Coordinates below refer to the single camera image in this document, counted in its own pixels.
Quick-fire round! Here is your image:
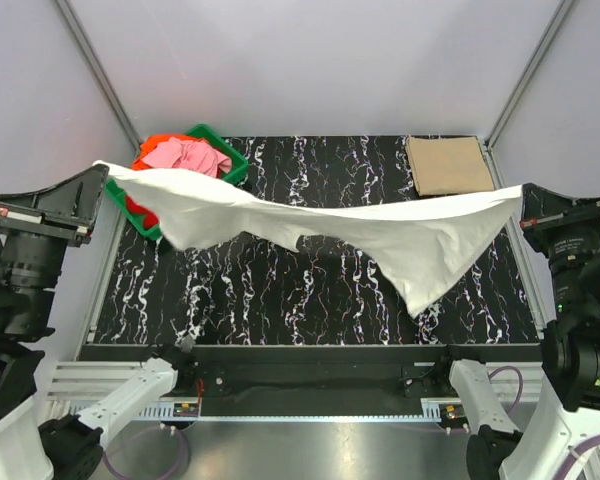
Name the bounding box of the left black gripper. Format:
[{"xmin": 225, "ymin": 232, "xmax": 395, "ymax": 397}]
[{"xmin": 0, "ymin": 158, "xmax": 115, "ymax": 330}]

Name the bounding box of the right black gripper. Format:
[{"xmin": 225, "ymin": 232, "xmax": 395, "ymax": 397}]
[{"xmin": 521, "ymin": 181, "xmax": 600, "ymax": 314}]

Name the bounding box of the white printed t shirt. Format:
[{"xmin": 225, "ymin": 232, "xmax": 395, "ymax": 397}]
[{"xmin": 108, "ymin": 164, "xmax": 523, "ymax": 316}]

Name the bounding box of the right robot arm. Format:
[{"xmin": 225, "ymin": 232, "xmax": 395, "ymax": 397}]
[{"xmin": 433, "ymin": 183, "xmax": 600, "ymax": 479}]

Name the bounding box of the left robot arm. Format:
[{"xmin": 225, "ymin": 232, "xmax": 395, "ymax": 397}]
[{"xmin": 0, "ymin": 163, "xmax": 196, "ymax": 479}]

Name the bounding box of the red t shirt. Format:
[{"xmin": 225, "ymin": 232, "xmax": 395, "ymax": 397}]
[{"xmin": 125, "ymin": 195, "xmax": 159, "ymax": 230}]

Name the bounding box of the orange t shirt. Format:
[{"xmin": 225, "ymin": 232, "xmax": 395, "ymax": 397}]
[{"xmin": 131, "ymin": 134, "xmax": 191, "ymax": 171}]

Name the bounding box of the folded beige t shirt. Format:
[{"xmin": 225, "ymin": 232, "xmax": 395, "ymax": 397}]
[{"xmin": 406, "ymin": 136, "xmax": 494, "ymax": 197}]

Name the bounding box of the pink t shirt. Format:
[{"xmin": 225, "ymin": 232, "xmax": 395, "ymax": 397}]
[{"xmin": 143, "ymin": 138, "xmax": 233, "ymax": 178}]

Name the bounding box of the green plastic bin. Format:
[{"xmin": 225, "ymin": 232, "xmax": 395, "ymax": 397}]
[{"xmin": 105, "ymin": 124, "xmax": 248, "ymax": 241}]

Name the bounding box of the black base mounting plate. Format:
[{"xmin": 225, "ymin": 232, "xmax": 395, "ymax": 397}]
[{"xmin": 175, "ymin": 345, "xmax": 455, "ymax": 417}]

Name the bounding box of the slotted cable duct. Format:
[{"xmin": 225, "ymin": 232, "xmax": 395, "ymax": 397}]
[{"xmin": 136, "ymin": 401, "xmax": 200, "ymax": 422}]

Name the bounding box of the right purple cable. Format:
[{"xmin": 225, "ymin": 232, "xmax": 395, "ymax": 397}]
[{"xmin": 487, "ymin": 365, "xmax": 600, "ymax": 471}]

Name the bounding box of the purple cable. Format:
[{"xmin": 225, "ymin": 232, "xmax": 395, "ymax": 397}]
[
  {"xmin": 102, "ymin": 424, "xmax": 191, "ymax": 480},
  {"xmin": 487, "ymin": 365, "xmax": 600, "ymax": 471}
]

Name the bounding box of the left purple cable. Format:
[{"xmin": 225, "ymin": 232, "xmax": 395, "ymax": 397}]
[{"xmin": 102, "ymin": 424, "xmax": 191, "ymax": 480}]

